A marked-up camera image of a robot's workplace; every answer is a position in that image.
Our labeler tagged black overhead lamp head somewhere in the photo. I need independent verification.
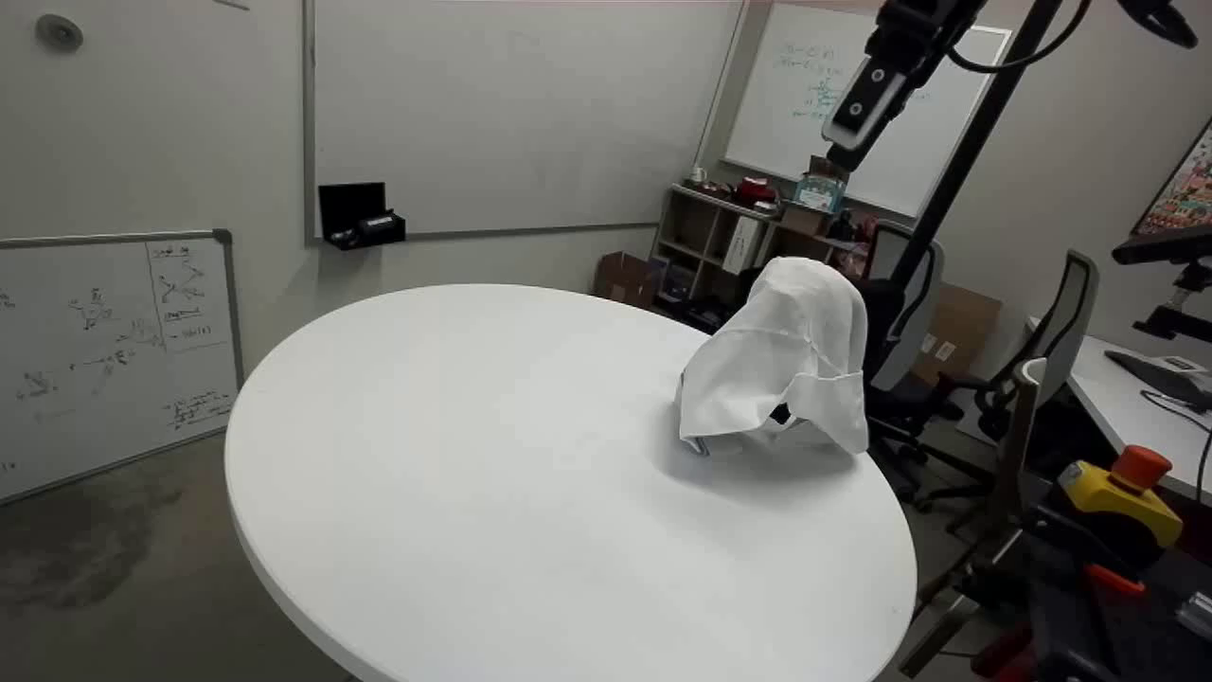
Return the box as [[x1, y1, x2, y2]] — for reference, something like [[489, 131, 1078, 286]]
[[1112, 0, 1199, 54]]

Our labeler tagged white towel blue stripe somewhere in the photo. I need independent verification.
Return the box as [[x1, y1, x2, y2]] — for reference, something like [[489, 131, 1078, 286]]
[[669, 256, 874, 460]]

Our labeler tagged grey tripod stand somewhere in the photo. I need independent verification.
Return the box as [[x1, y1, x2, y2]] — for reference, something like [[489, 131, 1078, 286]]
[[893, 356, 1052, 678]]

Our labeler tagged computer monitor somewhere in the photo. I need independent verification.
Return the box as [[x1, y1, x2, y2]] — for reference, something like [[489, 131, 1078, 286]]
[[1127, 116, 1212, 243]]

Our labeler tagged black clamp pole stand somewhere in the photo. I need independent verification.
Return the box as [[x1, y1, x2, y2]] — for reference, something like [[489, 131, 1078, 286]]
[[858, 0, 1071, 385]]

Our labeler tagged yellow emergency stop button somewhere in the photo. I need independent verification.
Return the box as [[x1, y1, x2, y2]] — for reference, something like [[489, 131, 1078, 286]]
[[1055, 443, 1189, 555]]

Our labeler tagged large wall whiteboard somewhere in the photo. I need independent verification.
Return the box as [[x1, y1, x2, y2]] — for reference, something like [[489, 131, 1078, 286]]
[[300, 0, 751, 246]]

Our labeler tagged black keyboard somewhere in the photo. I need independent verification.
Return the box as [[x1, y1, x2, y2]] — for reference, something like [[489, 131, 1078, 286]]
[[1102, 347, 1212, 414]]

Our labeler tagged teal item on shelf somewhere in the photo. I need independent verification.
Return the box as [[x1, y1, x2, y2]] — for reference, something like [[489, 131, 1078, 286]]
[[792, 172, 848, 222]]

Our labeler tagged round wall sensor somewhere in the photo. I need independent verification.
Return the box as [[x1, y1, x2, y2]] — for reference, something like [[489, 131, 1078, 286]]
[[32, 12, 86, 56]]

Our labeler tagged wooden storage shelf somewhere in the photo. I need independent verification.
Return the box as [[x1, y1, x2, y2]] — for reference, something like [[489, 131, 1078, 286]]
[[650, 180, 879, 310]]

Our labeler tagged small framed whiteboard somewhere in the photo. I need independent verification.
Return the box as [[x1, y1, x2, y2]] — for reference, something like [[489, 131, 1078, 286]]
[[0, 225, 245, 505]]

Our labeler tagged whiteboard with blue writing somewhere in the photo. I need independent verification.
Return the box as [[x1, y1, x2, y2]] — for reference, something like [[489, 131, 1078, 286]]
[[720, 0, 1015, 225]]

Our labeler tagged white office desk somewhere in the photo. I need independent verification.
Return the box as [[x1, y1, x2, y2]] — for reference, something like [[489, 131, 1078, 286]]
[[1066, 332, 1212, 510]]

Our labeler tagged cardboard box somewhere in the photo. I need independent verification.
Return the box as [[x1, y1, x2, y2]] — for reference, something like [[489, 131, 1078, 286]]
[[910, 282, 1006, 390]]

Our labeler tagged black hanging cable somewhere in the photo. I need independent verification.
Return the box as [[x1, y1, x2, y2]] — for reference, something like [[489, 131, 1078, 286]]
[[944, 0, 1096, 75]]

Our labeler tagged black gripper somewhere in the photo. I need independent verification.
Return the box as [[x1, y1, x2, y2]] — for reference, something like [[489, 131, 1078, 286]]
[[808, 0, 994, 185]]

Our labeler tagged black marker tray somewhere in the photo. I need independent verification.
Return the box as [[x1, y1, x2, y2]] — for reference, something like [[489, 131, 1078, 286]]
[[316, 180, 410, 256]]

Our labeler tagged small brown box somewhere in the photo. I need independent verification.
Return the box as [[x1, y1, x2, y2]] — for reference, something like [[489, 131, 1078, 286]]
[[596, 246, 669, 310]]

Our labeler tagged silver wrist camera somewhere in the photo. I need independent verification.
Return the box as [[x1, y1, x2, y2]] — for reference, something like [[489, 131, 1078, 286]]
[[819, 56, 910, 157]]

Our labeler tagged orange handled bar clamp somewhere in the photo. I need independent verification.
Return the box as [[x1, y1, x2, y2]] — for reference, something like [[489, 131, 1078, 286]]
[[1082, 560, 1153, 602]]

